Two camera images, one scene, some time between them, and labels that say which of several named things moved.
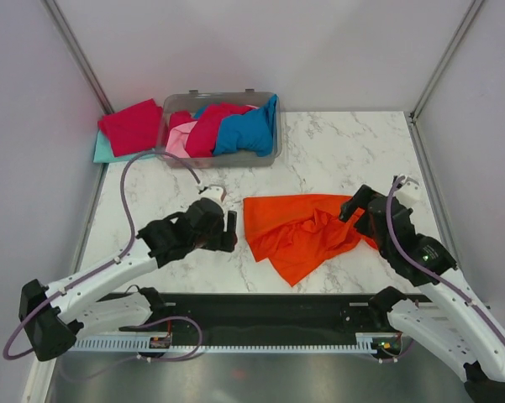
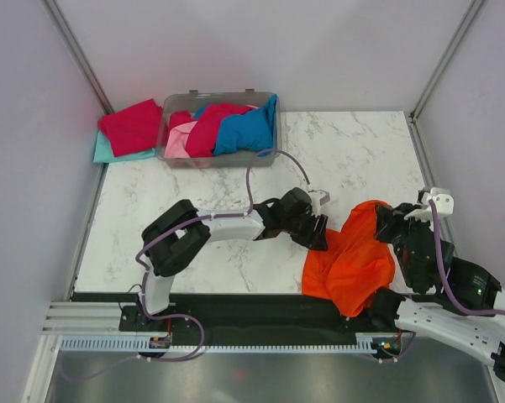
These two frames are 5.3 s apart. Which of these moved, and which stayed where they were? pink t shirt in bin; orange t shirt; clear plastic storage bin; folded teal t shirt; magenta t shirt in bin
Moved: orange t shirt
Stayed: pink t shirt in bin; magenta t shirt in bin; folded teal t shirt; clear plastic storage bin
